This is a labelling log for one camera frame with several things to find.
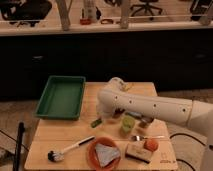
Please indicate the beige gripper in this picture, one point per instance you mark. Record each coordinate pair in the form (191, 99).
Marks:
(102, 116)

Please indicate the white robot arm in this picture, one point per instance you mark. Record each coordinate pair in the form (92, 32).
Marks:
(195, 115)

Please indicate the dark bowl with beans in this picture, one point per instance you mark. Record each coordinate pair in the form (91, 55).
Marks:
(118, 113)

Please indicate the green plastic cup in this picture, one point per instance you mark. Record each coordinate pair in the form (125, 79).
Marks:
(128, 123)

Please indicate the blue sponge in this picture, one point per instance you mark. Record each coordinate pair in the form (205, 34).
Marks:
(135, 115)

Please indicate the yellow corn cob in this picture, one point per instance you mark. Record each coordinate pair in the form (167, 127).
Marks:
(128, 86)

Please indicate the grey folded cloth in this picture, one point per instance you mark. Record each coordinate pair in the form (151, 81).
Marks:
(106, 154)

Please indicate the orange plate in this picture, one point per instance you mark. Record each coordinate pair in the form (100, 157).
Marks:
(92, 158)

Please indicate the metal spoon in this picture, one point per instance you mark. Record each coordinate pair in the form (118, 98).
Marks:
(140, 138)

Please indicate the metal cup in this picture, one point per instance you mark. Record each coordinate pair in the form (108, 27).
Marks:
(145, 122)

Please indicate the green plastic tray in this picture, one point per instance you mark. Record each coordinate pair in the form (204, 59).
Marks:
(61, 98)

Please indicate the wooden block sponge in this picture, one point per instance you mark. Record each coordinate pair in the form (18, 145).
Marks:
(138, 152)

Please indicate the orange fruit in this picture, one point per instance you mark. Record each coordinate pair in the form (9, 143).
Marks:
(151, 144)

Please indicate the white dish brush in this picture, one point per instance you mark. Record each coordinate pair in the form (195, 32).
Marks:
(56, 156)

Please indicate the black pole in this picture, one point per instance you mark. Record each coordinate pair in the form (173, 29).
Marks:
(16, 161)

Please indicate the white bottle on shelf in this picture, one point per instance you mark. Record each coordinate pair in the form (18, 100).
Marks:
(90, 13)

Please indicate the black office chair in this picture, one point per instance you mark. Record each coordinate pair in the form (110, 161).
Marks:
(146, 6)

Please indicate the black bag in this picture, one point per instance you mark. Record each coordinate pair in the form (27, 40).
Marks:
(30, 12)

